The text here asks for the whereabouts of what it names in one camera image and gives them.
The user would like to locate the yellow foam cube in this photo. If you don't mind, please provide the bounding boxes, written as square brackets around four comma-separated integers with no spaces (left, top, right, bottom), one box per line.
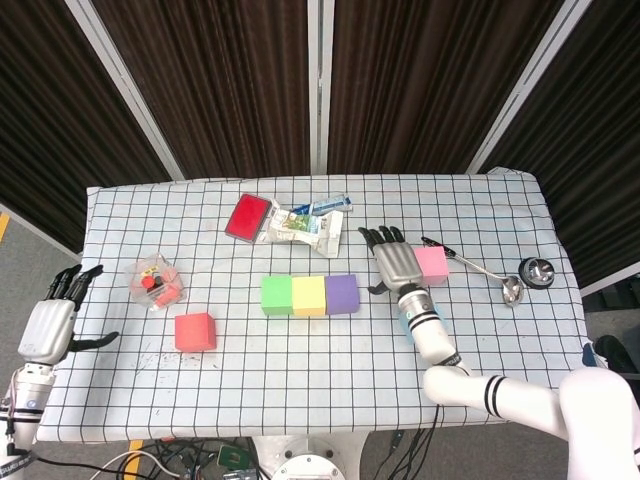
[291,275,329,318]

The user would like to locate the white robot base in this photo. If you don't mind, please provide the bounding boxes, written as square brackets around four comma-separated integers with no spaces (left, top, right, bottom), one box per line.
[249,432,374,480]

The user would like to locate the blue white tube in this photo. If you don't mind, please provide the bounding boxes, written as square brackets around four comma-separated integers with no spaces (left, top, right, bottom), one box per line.
[291,194,354,217]

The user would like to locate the blue foam cube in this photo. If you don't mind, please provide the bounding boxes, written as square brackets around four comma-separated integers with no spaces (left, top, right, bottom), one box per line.
[398,299,448,346]

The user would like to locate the pink foam cube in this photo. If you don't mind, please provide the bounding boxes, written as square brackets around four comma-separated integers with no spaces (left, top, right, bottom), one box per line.
[413,246,450,289]

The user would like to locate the metal spoon black handle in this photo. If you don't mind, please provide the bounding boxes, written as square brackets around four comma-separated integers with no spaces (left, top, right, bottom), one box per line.
[420,236,526,307]

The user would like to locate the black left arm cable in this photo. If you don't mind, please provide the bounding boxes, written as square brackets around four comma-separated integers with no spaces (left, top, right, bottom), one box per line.
[2,377,34,459]

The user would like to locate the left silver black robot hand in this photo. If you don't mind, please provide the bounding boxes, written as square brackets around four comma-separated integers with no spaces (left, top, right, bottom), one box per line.
[18,263,120,365]

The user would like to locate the white floor cable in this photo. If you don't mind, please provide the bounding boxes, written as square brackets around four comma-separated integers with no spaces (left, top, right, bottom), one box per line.
[94,449,181,480]

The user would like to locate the green circuit board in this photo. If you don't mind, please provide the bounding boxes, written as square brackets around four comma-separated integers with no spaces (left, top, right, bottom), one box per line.
[217,443,247,469]

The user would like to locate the purple foam cube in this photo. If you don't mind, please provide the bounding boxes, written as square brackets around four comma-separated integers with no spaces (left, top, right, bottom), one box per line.
[324,273,361,316]

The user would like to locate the crumpled white snack bag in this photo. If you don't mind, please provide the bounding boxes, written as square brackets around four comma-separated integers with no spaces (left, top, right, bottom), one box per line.
[258,199,345,259]

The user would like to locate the small metal cup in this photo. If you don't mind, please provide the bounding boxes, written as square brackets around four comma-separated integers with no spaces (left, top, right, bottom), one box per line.
[517,257,555,291]

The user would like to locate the red ink pad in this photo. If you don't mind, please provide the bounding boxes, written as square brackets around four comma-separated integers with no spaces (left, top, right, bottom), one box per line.
[224,192,274,245]

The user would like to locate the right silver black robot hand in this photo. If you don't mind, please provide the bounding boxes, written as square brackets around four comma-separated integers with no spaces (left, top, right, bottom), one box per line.
[358,224,429,296]

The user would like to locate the green foam cube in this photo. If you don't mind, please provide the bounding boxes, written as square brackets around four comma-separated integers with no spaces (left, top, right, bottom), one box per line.
[260,274,295,317]

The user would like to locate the tangled black floor cables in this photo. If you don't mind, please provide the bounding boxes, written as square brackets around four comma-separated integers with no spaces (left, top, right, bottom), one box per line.
[144,435,261,480]
[384,427,436,480]

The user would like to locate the dark brown partition panel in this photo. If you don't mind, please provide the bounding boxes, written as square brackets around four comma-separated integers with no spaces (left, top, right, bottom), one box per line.
[92,0,312,180]
[327,0,569,175]
[477,0,640,296]
[0,0,186,261]

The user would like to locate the red foam cube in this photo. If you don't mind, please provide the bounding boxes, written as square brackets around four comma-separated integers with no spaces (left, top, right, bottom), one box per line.
[174,312,218,354]

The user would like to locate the plastic bag of small items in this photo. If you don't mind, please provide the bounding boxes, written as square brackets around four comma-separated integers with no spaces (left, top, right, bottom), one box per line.
[123,252,187,312]

